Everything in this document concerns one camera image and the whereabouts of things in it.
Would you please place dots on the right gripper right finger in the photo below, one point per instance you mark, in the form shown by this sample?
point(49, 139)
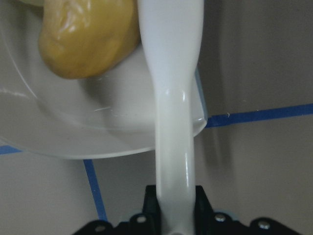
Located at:
point(210, 222)

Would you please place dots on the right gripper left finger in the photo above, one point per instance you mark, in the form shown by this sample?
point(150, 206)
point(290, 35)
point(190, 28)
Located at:
point(147, 222)

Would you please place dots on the beige dustpan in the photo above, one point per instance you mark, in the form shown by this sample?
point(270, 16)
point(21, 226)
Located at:
point(106, 116)

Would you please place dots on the beige hand brush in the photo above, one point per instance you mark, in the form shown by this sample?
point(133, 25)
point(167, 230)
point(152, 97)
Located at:
point(171, 33)

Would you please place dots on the orange bread toy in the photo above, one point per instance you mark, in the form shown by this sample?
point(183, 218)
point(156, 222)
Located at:
point(86, 38)

